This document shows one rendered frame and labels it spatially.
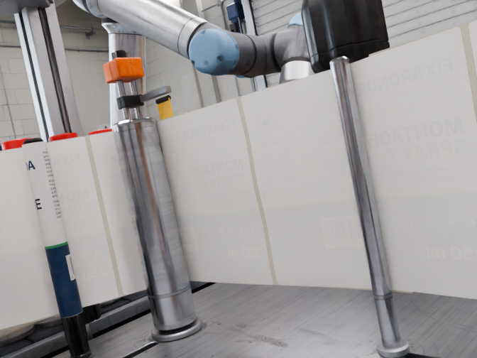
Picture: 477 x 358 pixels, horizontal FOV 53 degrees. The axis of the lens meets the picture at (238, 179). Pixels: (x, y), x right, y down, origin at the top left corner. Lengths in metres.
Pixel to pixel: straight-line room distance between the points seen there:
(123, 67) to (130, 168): 0.35
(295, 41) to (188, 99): 6.00
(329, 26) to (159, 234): 0.26
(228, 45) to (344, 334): 0.57
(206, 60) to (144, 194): 0.45
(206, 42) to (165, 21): 0.12
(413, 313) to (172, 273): 0.19
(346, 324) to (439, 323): 0.07
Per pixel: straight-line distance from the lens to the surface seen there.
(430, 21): 5.04
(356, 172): 0.30
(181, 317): 0.42
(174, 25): 0.90
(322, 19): 0.50
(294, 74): 0.86
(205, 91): 6.57
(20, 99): 6.88
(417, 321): 0.38
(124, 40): 1.17
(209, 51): 0.82
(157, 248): 0.41
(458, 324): 0.37
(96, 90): 7.51
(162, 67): 7.23
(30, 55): 0.79
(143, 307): 0.58
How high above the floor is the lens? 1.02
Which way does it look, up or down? 3 degrees down
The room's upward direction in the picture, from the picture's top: 11 degrees counter-clockwise
